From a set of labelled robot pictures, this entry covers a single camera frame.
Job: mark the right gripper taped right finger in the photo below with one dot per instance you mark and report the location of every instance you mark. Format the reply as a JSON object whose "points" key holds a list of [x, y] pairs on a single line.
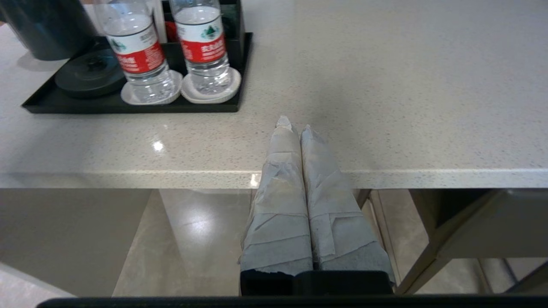
{"points": [[338, 222]]}

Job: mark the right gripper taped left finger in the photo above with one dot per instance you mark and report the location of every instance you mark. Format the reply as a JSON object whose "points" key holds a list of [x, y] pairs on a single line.
{"points": [[278, 205]]}

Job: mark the red cap water bottle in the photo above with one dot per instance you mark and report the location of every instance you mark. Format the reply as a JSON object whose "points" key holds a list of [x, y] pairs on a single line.
{"points": [[203, 42], [137, 51]]}

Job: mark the black electric kettle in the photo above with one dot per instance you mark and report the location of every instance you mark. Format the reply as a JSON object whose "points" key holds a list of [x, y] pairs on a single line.
{"points": [[47, 30]]}

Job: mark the black box with sachets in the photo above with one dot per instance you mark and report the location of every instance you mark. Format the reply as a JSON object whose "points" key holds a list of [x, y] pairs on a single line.
{"points": [[239, 25]]}

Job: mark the red snack packet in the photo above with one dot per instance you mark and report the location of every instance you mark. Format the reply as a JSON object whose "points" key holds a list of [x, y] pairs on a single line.
{"points": [[170, 31]]}

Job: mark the black round kettle base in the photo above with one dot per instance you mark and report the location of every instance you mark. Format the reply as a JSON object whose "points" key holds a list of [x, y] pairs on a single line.
{"points": [[85, 77]]}

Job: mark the white round saucer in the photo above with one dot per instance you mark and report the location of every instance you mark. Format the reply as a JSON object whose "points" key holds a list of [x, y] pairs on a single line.
{"points": [[231, 87], [128, 97]]}

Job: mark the beige chair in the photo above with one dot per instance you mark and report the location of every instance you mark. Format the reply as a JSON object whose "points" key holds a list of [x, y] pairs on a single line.
{"points": [[479, 222]]}

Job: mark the black rectangular serving tray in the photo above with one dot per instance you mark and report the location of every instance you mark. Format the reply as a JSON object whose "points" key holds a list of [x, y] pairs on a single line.
{"points": [[85, 106]]}

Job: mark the beige table support panel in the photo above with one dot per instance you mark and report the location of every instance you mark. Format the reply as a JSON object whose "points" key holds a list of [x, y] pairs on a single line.
{"points": [[64, 239]]}

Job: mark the white upright card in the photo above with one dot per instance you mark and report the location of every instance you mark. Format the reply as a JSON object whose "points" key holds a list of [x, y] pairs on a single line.
{"points": [[159, 21]]}

